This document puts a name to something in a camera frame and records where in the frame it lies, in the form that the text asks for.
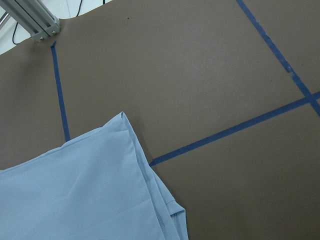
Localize light blue t-shirt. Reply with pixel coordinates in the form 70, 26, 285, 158
0, 112, 188, 240

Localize blue tape grid lines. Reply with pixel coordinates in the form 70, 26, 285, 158
52, 0, 320, 166

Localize aluminium frame post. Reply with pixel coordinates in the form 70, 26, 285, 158
0, 0, 61, 42

